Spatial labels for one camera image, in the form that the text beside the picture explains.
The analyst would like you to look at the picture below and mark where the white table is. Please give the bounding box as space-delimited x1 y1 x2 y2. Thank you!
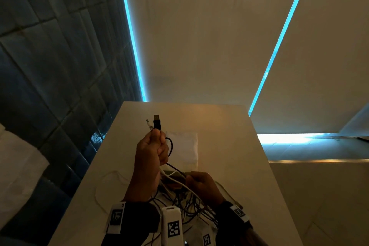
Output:
49 101 303 246

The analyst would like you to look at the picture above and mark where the tangle of cables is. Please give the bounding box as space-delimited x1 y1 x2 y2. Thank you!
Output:
95 171 244 246

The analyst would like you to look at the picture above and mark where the window sill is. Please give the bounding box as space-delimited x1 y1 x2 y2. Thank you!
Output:
257 133 369 163

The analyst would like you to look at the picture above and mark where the white pillow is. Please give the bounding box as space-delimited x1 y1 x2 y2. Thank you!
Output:
0 123 50 229

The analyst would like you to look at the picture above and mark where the person's right hand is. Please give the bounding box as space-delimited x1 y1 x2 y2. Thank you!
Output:
185 171 225 208

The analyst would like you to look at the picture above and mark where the white plastic pouch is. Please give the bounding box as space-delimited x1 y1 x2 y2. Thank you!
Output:
165 131 199 183

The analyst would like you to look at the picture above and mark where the person's left hand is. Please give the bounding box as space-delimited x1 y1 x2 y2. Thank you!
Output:
123 128 170 203

